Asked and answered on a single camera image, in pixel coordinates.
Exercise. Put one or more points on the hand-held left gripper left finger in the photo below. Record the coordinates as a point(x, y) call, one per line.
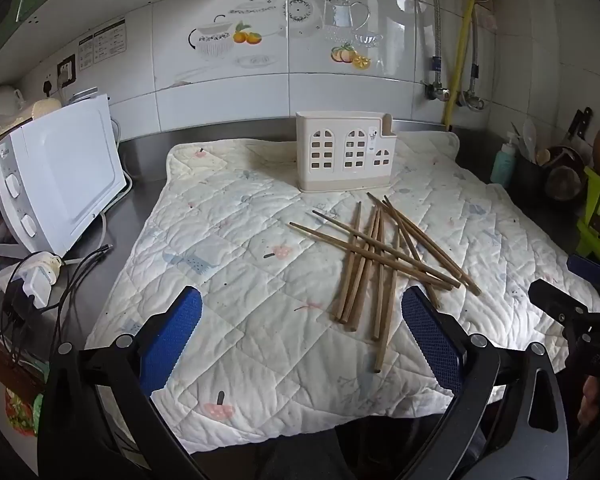
point(172, 340)

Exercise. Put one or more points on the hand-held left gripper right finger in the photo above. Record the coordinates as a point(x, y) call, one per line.
point(430, 335)

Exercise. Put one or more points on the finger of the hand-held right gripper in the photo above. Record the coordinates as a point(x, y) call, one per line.
point(555, 300)
point(587, 266)

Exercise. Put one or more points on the pile of wooden chopsticks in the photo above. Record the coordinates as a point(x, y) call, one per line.
point(367, 252)

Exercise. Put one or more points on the cream plastic utensil holder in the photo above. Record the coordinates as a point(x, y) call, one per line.
point(345, 152)

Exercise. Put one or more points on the person's right hand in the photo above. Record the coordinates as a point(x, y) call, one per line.
point(591, 400)

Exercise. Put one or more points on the white quilted mat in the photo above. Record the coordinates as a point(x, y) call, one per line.
point(230, 270)

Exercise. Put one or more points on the dark brown bowl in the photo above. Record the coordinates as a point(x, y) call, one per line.
point(562, 175)

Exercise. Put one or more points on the black utensil pot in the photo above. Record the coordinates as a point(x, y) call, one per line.
point(530, 177)

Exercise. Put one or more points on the teal plastic bottle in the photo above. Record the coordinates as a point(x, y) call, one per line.
point(504, 162)

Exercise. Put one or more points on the white plastic spoon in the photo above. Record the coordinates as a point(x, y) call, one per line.
point(528, 137)

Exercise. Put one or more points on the floral cloth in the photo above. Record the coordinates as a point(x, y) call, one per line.
point(20, 410)

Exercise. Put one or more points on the white microwave oven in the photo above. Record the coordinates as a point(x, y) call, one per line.
point(75, 175)

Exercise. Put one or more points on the metal water valve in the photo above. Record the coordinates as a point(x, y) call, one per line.
point(472, 100)
point(437, 91)

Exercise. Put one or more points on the beige cloth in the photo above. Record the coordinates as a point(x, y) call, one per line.
point(25, 115)

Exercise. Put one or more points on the white electric kettle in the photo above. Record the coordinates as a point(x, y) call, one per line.
point(5, 102)

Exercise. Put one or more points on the wall socket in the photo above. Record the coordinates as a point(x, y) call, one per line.
point(66, 70)
point(46, 87)

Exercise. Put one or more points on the black and white wall label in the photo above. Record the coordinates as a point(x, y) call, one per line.
point(102, 45)

